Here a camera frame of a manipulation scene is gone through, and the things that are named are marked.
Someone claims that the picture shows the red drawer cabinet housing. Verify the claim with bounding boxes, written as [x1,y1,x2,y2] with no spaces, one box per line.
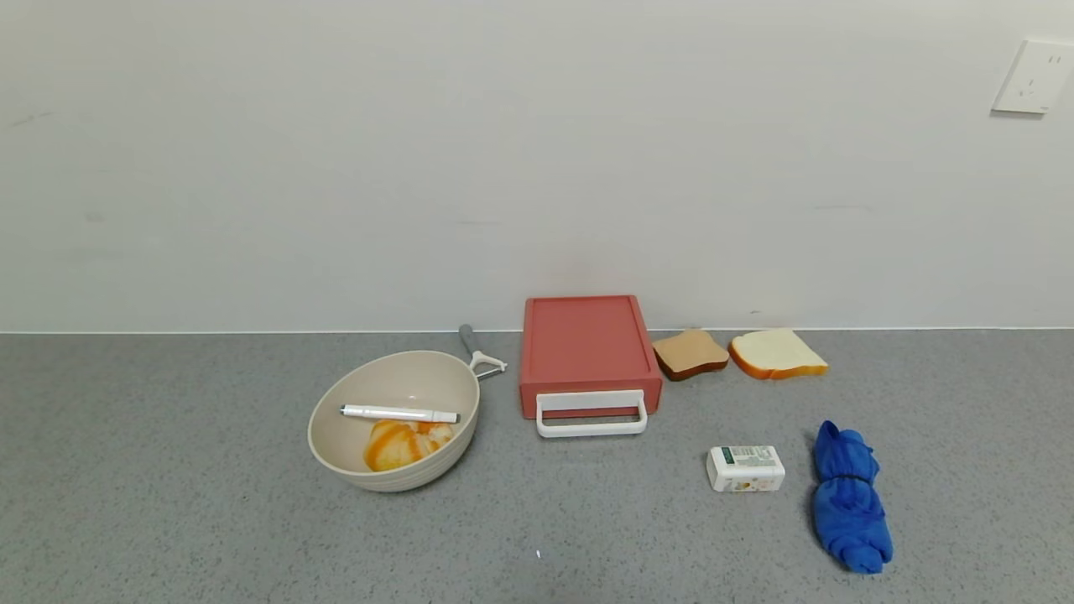
[519,295,664,395]

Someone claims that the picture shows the brown toast slice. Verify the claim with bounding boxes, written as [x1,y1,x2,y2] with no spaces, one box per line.
[652,329,731,383]

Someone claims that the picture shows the beige ribbed bowl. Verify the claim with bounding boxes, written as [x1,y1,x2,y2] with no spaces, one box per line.
[307,350,482,493]

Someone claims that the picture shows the white marker pen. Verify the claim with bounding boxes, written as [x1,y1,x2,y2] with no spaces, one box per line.
[339,404,461,424]

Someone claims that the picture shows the orange striped croissant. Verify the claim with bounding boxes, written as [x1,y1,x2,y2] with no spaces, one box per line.
[362,419,455,472]

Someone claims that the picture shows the white bread slice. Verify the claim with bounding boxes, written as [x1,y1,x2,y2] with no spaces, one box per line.
[727,328,830,381]

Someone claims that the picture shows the small white printed box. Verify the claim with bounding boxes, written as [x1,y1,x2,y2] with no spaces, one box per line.
[706,445,787,493]

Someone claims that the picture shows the blue cloth bundle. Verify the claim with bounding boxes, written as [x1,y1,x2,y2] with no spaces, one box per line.
[811,420,894,575]

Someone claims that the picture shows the grey handled white peeler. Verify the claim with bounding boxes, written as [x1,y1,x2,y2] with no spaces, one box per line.
[458,324,508,380]

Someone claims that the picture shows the white wall socket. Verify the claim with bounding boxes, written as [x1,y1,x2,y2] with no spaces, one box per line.
[991,39,1074,116]

